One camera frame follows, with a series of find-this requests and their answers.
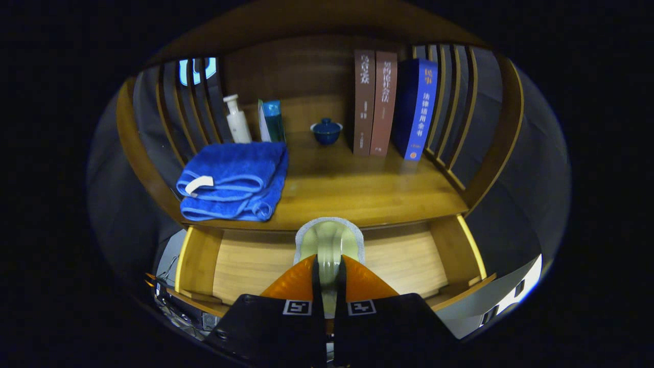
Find blue folded towel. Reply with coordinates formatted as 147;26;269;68
176;142;289;222

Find teal box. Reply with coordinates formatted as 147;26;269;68
258;99;286;143

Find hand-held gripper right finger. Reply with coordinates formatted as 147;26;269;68
333;254;458;368

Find white pump bottle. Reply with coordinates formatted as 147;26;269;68
223;94;252;144

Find blue book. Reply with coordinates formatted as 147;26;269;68
392;58;438;162

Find wooden countertop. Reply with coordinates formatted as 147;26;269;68
184;130;468;231

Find thin grey cables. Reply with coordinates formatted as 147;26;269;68
153;256;180;287

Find wooden drawer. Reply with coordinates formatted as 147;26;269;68
174;214;497;318

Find blue lidded teacup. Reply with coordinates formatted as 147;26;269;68
310;118;343;146

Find brown book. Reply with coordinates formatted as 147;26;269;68
369;51;398;157
353;50;376;156

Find black device with wires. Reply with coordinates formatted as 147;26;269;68
145;273;170;307

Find white panel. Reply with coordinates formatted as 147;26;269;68
480;254;543;328

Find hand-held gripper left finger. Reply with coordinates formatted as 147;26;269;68
207;254;328;368

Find black backdrop cloth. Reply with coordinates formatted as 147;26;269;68
88;43;570;328

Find wooden cabinet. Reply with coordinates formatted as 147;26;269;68
116;0;524;232

